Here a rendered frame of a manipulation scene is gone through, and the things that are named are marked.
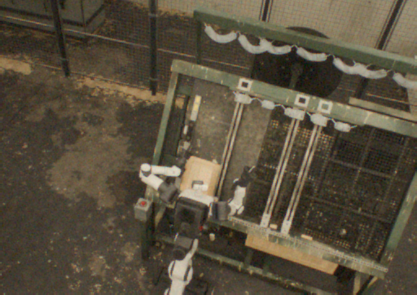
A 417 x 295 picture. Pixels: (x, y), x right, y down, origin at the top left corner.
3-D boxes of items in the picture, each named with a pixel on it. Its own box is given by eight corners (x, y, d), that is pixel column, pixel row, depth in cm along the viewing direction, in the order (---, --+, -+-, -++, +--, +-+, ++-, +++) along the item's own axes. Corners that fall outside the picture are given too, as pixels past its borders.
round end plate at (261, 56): (247, 94, 406) (261, 19, 350) (248, 90, 410) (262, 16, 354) (327, 116, 392) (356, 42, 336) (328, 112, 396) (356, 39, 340)
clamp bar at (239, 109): (208, 205, 377) (201, 214, 354) (242, 77, 347) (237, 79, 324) (218, 209, 375) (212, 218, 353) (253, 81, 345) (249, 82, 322)
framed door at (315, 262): (245, 243, 426) (244, 244, 424) (254, 211, 387) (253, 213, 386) (332, 272, 411) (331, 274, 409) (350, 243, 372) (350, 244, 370)
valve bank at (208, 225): (162, 233, 388) (163, 218, 371) (168, 222, 398) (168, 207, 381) (212, 251, 380) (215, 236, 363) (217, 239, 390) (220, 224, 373)
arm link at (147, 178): (133, 180, 340) (155, 194, 334) (136, 169, 331) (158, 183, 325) (142, 172, 348) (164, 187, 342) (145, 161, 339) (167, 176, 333)
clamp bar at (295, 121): (258, 222, 369) (255, 232, 346) (297, 92, 339) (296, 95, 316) (269, 225, 367) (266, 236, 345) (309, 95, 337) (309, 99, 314)
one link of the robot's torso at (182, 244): (184, 263, 324) (189, 245, 317) (168, 258, 326) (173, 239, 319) (195, 244, 349) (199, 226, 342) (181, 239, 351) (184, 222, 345)
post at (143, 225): (141, 259, 430) (139, 217, 378) (143, 254, 435) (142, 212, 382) (147, 261, 429) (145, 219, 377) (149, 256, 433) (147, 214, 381)
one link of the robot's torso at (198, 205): (202, 248, 317) (212, 209, 303) (161, 234, 323) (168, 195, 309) (212, 229, 344) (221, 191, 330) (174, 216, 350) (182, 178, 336)
